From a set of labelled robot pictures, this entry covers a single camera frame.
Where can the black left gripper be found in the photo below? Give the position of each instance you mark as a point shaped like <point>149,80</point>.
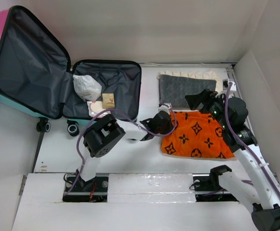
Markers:
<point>169,128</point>

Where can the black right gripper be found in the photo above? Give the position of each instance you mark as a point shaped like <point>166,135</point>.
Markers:
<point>194,100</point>

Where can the grey quilted cream-frilled blanket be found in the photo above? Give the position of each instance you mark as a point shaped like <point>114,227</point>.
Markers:
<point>174,86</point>

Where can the orange black patterned towel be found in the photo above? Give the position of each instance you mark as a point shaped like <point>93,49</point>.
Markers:
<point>197,136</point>

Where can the yellow tissue pack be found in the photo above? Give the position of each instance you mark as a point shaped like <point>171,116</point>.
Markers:
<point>108,100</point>

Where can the clear packet with cream disc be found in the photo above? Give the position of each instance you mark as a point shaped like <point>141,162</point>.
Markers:
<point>94,108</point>

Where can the white drawstring tissue bag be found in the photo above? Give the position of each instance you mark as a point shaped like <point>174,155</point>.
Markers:
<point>86,87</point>

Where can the pink teal kids suitcase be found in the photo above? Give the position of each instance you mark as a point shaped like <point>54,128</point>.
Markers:
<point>36,74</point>

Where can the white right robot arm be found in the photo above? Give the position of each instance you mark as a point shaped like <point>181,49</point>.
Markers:
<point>262,196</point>

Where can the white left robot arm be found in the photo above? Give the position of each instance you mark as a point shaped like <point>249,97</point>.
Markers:
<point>101,137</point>

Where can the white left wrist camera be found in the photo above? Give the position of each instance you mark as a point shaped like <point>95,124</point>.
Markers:
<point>166,107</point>

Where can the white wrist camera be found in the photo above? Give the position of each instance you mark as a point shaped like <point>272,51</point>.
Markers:
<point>229,84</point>
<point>166,107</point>

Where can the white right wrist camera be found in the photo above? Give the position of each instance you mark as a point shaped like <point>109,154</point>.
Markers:
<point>229,84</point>

